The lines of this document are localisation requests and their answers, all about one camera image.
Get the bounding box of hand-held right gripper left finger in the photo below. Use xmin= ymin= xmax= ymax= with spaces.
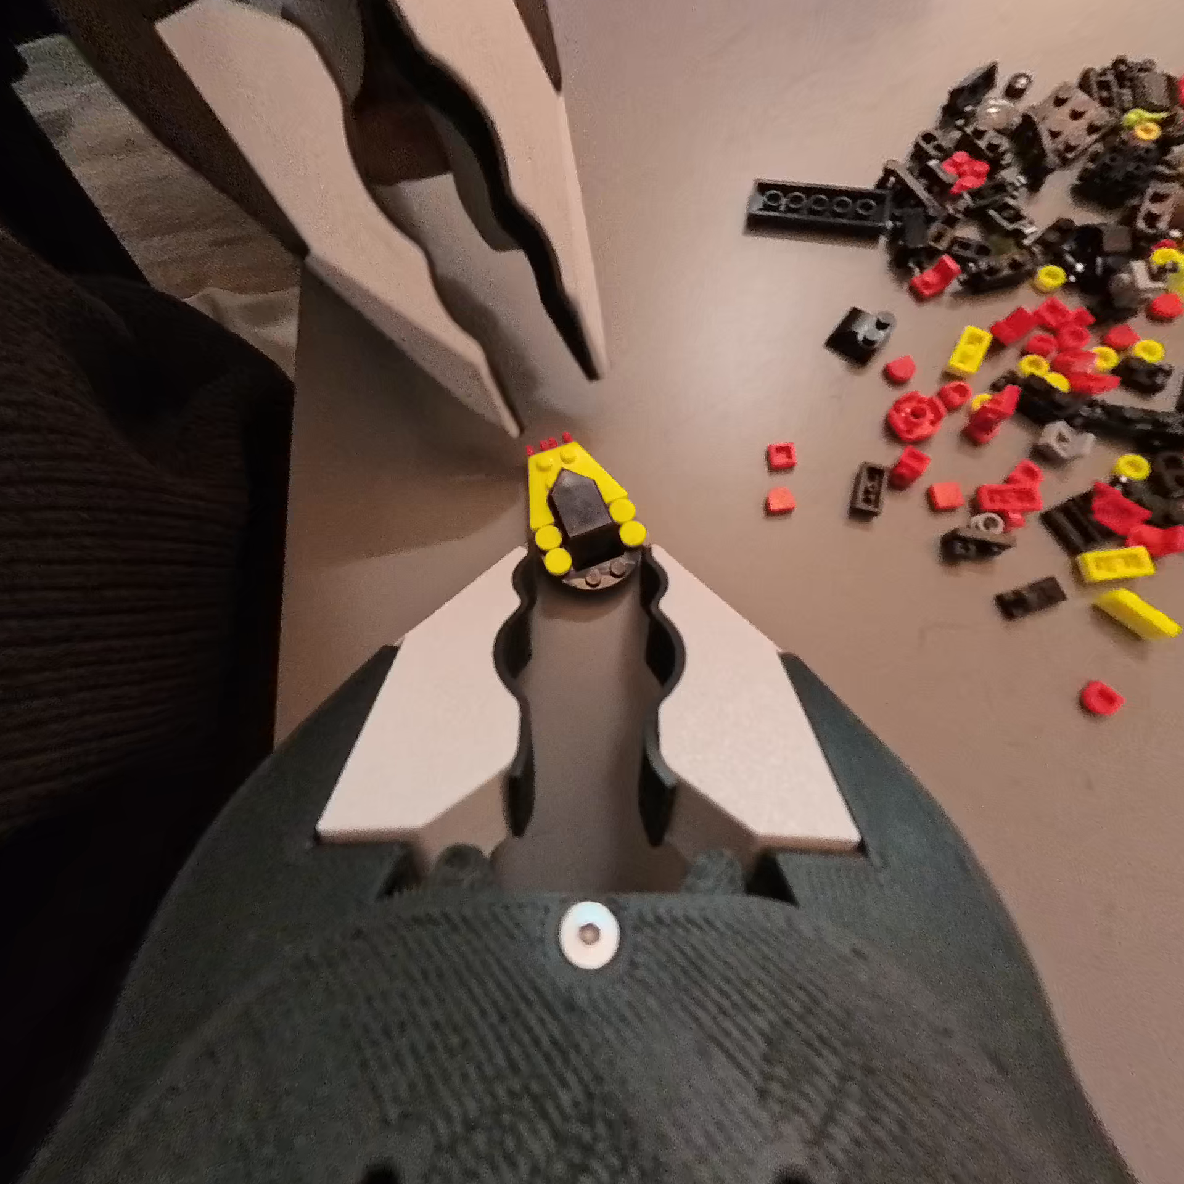
xmin=316 ymin=545 xmax=540 ymax=865

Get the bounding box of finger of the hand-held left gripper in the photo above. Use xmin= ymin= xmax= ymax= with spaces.
xmin=356 ymin=0 xmax=610 ymax=382
xmin=153 ymin=0 xmax=526 ymax=442

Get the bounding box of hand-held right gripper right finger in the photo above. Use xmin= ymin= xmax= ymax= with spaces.
xmin=639 ymin=544 xmax=865 ymax=871

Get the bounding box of yellow black lego assembly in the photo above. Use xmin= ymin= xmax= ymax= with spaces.
xmin=526 ymin=430 xmax=649 ymax=593

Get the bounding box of red round lego plate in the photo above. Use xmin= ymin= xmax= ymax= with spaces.
xmin=886 ymin=390 xmax=948 ymax=444

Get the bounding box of black lego slope brick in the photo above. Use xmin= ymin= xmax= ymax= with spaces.
xmin=825 ymin=307 xmax=897 ymax=366

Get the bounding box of pile of loose lego pieces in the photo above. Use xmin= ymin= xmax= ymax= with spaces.
xmin=879 ymin=55 xmax=1184 ymax=640

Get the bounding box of black knit sweater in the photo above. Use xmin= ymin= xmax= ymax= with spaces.
xmin=0 ymin=231 xmax=298 ymax=1184

